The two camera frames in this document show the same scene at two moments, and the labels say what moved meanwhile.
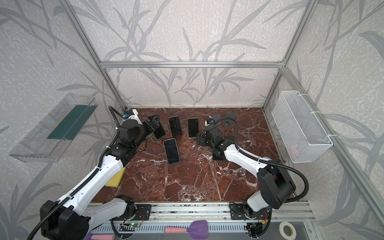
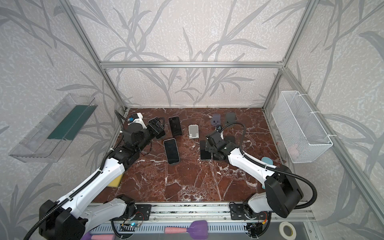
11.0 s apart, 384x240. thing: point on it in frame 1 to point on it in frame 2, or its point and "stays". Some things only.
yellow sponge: (115, 180) stays
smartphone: (193, 127) to (205, 155)
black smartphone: (175, 126) stays
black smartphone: (218, 154) stays
